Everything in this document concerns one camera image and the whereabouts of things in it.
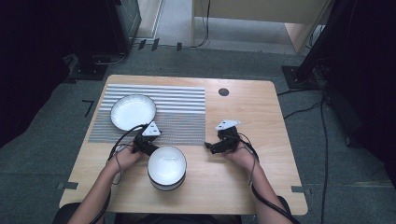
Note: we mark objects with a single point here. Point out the dark curtain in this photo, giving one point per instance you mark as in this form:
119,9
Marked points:
367,77
34,62

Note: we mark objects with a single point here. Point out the dark round table grommet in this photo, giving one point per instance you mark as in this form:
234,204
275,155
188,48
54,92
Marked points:
223,92

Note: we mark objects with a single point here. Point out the dark cabinet with glass side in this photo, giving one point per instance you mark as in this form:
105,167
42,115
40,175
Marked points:
124,21

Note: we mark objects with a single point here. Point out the light wooden furniture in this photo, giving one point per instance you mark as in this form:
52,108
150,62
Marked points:
264,12

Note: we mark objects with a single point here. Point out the person's dark clothing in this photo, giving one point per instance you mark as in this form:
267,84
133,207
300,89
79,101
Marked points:
177,219

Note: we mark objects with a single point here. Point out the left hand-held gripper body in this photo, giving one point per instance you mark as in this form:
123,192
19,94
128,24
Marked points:
150,130

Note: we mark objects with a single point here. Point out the black stand base plate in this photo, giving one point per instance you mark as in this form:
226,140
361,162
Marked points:
88,70

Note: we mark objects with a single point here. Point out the grey tape strip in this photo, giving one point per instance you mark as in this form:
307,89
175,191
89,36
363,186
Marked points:
299,189
67,185

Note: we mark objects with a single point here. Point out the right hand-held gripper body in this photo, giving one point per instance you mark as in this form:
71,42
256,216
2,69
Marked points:
228,133

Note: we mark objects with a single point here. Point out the grey striped placemat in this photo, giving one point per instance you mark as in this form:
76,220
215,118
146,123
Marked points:
180,105

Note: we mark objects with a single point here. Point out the person's left hand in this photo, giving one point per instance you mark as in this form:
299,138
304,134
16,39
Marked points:
124,159

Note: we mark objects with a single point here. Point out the black tape corner mark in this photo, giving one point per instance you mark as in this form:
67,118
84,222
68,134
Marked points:
89,105

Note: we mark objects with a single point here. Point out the black metal stand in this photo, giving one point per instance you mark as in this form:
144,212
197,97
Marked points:
308,62

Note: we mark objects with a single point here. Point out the black tape strip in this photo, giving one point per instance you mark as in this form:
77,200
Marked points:
142,44
179,46
155,44

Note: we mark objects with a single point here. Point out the white plate with dark rim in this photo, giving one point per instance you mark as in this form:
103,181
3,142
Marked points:
130,112

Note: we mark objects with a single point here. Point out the person's right hand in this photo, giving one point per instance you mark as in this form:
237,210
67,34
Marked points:
242,157

